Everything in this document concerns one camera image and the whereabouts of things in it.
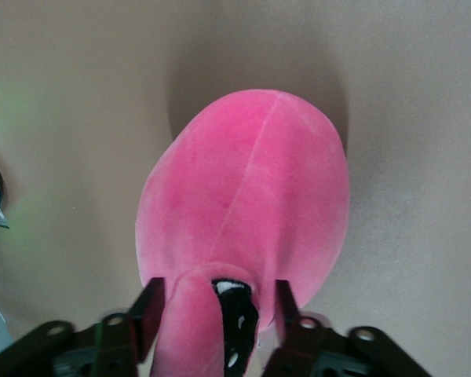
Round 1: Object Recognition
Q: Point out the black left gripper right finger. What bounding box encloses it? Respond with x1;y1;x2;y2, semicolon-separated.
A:
258;279;433;377

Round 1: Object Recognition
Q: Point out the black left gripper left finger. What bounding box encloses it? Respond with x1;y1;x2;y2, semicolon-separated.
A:
0;276;166;377

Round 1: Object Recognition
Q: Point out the round hot pink plush toy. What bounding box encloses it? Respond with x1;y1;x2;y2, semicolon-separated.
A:
134;89;351;377

